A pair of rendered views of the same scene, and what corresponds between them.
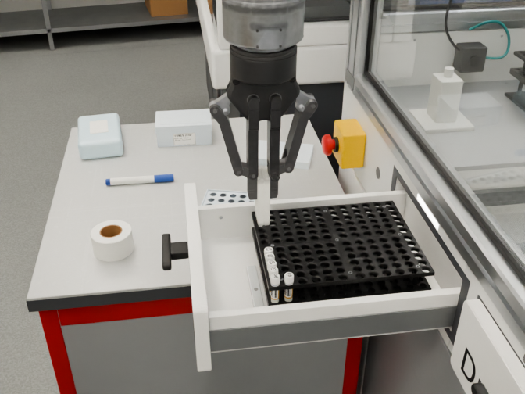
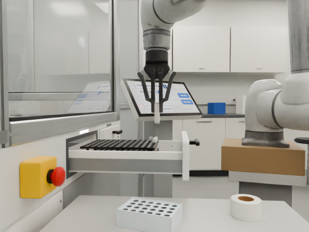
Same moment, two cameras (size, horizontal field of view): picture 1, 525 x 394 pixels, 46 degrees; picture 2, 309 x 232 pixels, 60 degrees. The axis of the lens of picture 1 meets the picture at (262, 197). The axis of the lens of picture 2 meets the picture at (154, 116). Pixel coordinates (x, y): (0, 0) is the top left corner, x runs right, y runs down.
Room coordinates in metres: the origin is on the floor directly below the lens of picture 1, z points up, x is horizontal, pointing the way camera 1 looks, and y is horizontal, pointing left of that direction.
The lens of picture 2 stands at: (1.53, 0.19, 1.02)
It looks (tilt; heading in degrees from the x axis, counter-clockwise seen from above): 2 degrees down; 193
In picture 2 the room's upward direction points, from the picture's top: straight up
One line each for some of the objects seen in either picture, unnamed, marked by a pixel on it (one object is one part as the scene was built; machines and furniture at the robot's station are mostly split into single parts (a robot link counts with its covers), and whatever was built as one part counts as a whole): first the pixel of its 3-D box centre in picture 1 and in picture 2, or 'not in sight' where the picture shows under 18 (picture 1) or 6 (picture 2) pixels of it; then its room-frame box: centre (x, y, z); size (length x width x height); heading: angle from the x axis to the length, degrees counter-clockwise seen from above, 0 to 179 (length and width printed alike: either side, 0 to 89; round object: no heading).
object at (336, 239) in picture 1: (335, 257); (123, 152); (0.71, -0.11, 0.87); 0.22 x 0.18 x 0.06; 98
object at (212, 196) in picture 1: (235, 211); (150, 214); (0.96, 0.05, 0.78); 0.12 x 0.08 x 0.04; 83
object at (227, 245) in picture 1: (341, 259); (120, 153); (0.71, -0.11, 0.86); 0.40 x 0.26 x 0.06; 98
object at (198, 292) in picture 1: (196, 266); (184, 152); (0.68, 0.09, 0.87); 0.29 x 0.02 x 0.11; 8
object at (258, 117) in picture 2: not in sight; (266, 105); (0.30, 0.40, 1.02); 0.18 x 0.16 x 0.22; 40
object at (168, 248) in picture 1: (175, 250); (192, 142); (0.68, 0.12, 0.91); 0.07 x 0.04 x 0.01; 8
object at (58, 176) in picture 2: (330, 145); (56, 176); (1.05, -0.13, 0.88); 0.04 x 0.03 x 0.04; 8
